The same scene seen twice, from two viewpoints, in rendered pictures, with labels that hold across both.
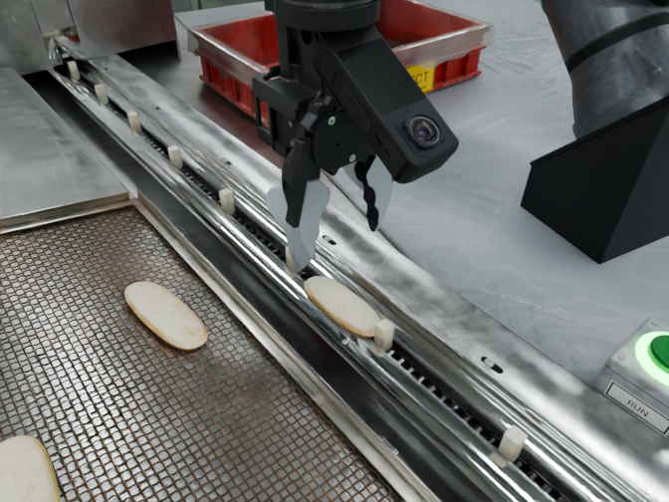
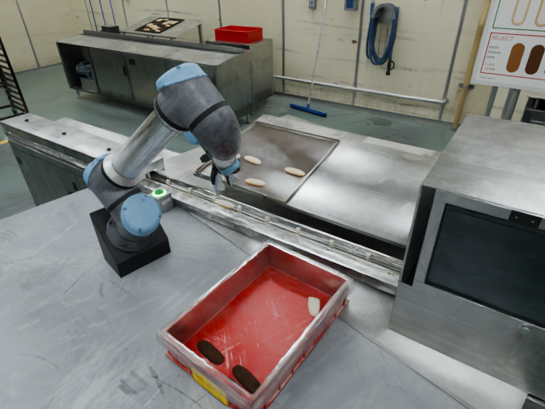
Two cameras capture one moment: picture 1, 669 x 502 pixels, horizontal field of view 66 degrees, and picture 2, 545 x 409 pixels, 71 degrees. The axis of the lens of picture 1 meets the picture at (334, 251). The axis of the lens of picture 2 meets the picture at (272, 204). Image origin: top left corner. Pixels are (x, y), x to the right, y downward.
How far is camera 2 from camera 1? 179 cm
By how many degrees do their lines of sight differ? 105
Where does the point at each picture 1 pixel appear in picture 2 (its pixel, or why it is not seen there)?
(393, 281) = (212, 207)
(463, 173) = (190, 263)
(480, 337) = (193, 200)
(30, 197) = (309, 194)
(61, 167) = (315, 205)
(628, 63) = not seen: hidden behind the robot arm
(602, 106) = not seen: hidden behind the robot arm
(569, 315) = (168, 222)
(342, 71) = not seen: hidden behind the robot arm
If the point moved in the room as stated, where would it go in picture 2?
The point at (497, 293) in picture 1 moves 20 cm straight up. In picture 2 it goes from (186, 223) to (178, 181)
